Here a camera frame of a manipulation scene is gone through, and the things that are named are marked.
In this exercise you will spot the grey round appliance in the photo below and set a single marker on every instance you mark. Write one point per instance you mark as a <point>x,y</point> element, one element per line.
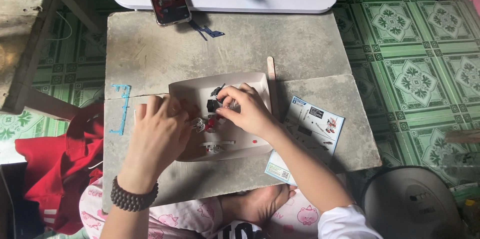
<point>408,205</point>

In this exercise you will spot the red fabric garment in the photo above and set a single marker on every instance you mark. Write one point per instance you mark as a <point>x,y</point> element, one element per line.
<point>60,167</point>

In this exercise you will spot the light blue plastic runner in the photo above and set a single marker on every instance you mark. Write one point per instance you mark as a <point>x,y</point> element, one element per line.
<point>124,109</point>

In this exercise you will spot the person's bare foot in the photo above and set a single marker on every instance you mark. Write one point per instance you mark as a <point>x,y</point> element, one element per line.
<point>258,203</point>

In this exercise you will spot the pink sanding stick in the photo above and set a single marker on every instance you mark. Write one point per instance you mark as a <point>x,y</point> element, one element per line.
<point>271,77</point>

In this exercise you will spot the person's right hand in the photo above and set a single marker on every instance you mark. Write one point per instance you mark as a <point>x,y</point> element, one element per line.
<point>253,113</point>

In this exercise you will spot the person's left fingers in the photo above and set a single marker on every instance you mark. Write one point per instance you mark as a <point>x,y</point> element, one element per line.
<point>159,105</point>

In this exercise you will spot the white cardboard tray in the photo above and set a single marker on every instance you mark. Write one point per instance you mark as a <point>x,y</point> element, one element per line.
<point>243,145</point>

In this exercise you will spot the black blocky model part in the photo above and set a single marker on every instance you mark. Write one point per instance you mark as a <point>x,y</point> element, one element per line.
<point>212,106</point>

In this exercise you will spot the person's left hand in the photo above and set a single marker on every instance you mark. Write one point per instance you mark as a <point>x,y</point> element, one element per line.
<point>157,141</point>

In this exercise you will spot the white clear model part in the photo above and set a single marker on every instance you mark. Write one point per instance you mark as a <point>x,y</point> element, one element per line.
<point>198,124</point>

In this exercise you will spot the dark blue plastic model part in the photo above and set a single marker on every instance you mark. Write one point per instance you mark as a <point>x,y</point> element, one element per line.
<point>210,31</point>

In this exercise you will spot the brown wooden stick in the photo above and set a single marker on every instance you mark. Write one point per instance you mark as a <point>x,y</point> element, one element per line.
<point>463,136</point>

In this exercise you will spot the printed instruction leaflet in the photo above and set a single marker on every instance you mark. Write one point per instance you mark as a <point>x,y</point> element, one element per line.
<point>318,126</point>

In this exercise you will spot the person's pink pig-print trousers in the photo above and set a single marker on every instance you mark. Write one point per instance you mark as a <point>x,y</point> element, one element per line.
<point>187,216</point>

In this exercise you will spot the wooden bench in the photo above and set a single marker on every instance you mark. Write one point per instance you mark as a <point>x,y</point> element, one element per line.
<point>26,40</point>

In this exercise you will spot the white flat model part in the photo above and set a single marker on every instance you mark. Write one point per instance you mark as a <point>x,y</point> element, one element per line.
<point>215,145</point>

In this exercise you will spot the green plastic bottle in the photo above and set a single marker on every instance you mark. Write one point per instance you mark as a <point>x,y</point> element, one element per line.
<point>468,209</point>

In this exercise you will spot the black pointed model part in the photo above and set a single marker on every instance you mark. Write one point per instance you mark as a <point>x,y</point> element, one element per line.
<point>216,90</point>

